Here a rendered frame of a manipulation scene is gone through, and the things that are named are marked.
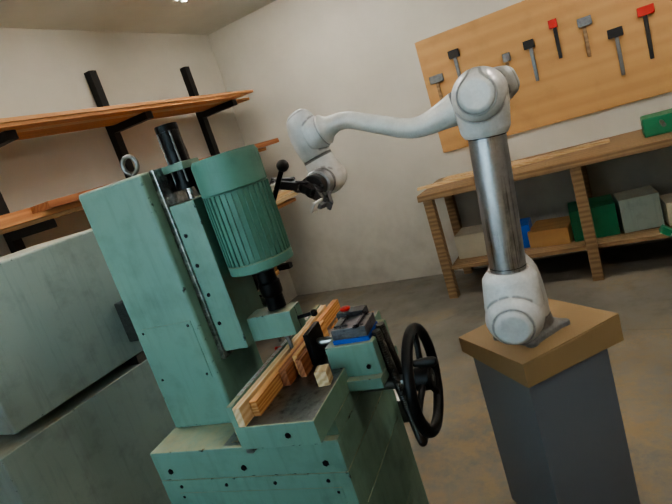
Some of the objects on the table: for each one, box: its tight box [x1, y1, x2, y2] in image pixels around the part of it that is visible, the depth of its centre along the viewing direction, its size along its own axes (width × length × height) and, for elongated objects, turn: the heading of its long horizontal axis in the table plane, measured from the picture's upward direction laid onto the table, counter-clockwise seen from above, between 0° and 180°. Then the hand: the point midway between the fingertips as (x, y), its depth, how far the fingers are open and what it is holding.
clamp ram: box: [303, 321, 333, 365], centre depth 142 cm, size 9×8×9 cm
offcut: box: [314, 364, 333, 387], centre depth 129 cm, size 4×3×4 cm
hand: (291, 198), depth 146 cm, fingers open, 13 cm apart
